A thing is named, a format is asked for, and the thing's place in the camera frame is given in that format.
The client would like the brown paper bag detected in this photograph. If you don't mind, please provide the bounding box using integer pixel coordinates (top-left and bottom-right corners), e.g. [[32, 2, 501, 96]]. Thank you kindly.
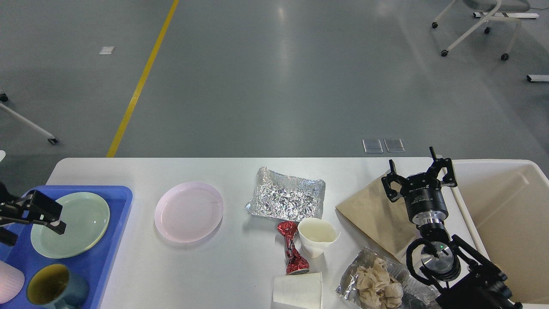
[[336, 176, 419, 261]]

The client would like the red foil wrapper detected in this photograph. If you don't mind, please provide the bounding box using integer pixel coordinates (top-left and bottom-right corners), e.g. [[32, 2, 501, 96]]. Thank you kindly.
[[277, 221, 310, 276]]

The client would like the dark teal mug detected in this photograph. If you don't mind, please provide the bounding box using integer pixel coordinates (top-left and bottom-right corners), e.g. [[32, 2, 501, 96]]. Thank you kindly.
[[26, 264, 90, 309]]

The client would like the light green plate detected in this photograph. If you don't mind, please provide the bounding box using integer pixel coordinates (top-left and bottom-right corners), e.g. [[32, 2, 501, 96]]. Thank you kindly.
[[30, 192, 110, 259]]

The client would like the white office chair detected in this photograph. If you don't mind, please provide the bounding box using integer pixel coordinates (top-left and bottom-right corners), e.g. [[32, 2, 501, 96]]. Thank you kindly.
[[440, 0, 532, 61]]

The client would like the crumpled aluminium foil sheet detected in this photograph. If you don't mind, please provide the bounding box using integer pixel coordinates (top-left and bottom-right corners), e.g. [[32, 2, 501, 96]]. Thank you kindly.
[[245, 167, 326, 222]]

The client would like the beige plastic bin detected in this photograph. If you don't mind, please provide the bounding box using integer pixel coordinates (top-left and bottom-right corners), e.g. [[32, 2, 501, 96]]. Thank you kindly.
[[452, 160, 549, 309]]

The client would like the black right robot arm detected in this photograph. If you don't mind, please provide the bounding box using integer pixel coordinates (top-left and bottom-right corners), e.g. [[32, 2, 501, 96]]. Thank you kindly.
[[381, 147, 523, 309]]

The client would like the white paper cup lying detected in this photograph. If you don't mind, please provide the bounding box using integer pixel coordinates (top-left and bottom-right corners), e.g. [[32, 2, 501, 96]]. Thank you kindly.
[[273, 273, 323, 309]]

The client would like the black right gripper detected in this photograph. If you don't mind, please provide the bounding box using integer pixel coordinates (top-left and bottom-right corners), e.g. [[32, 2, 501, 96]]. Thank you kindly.
[[381, 147, 458, 226]]

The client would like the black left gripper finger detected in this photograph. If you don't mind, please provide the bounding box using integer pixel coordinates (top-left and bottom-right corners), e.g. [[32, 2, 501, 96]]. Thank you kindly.
[[0, 190, 66, 235], [0, 227, 18, 247]]

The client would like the pink plate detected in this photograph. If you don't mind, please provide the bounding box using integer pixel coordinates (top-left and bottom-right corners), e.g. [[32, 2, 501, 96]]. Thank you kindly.
[[154, 182, 225, 244]]

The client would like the crumpled white paper cup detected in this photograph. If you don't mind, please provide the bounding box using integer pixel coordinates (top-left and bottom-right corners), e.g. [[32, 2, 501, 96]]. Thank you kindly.
[[298, 218, 341, 258]]

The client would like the white bar on floor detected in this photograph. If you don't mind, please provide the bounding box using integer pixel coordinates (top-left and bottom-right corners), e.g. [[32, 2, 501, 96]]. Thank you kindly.
[[527, 74, 549, 83]]

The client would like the blue plastic tray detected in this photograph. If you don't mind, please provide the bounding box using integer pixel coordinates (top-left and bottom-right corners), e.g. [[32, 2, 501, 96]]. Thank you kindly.
[[0, 185, 132, 309]]

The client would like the foil with crumpled tissue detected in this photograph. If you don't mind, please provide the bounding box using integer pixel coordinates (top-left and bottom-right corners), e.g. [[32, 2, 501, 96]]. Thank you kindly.
[[336, 248, 440, 309]]

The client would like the white chair base left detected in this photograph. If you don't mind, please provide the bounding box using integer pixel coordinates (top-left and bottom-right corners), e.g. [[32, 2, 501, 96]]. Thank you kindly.
[[0, 90, 59, 145]]

